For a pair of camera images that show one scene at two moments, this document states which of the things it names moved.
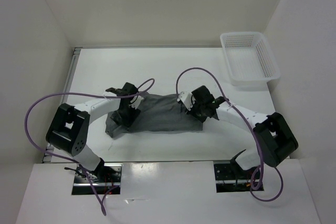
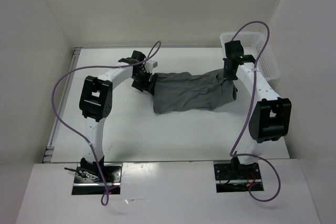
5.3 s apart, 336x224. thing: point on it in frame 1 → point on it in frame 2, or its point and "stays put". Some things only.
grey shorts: (158, 112) → (178, 91)
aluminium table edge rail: (69, 82) stays put
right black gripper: (201, 118) → (226, 74)
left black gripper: (126, 121) → (148, 86)
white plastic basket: (249, 60) stays put
